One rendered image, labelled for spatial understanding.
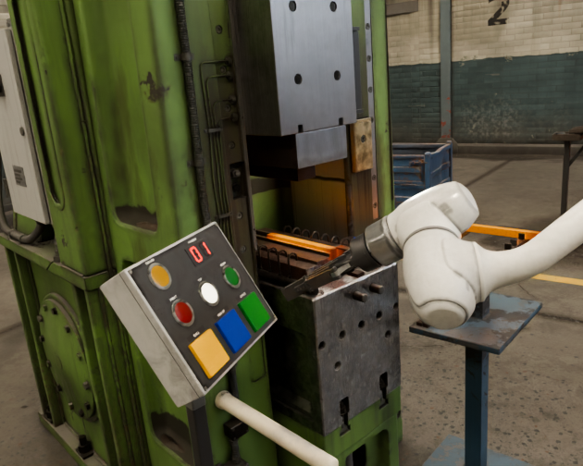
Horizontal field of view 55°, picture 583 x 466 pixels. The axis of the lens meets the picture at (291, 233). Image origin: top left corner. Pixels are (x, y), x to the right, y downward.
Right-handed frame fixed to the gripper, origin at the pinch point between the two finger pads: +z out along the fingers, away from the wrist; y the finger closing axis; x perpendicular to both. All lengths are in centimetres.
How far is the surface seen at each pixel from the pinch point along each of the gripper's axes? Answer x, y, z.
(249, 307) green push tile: 1.5, -1.4, 12.5
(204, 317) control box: 6.0, -15.2, 13.3
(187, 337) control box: 5.3, -22.5, 13.3
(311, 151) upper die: 25.5, 40.3, -3.2
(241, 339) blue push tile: -2.4, -10.1, 12.5
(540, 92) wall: -43, 810, -41
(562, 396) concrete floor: -125, 147, -1
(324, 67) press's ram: 43, 47, -17
